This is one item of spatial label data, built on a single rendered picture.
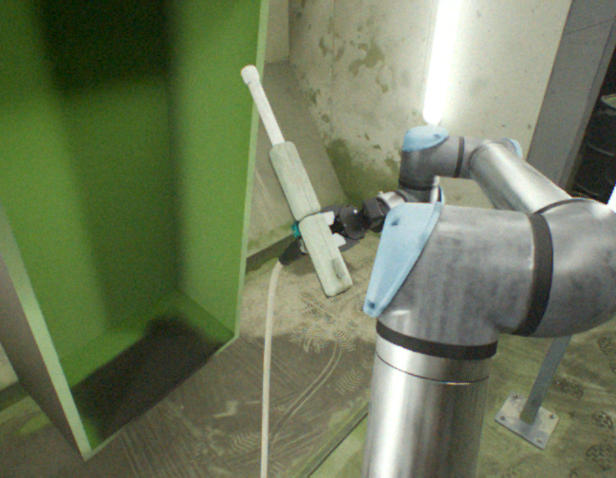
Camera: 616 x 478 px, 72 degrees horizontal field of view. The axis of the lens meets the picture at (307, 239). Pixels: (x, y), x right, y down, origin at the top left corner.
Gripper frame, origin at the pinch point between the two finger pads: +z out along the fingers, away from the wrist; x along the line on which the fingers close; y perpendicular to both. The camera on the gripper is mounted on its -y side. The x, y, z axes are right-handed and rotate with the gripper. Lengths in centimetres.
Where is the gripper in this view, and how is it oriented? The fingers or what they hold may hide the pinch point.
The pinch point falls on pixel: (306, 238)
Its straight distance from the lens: 83.1
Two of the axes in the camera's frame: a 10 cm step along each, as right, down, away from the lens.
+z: -8.4, 2.8, -4.7
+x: -3.7, -9.2, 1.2
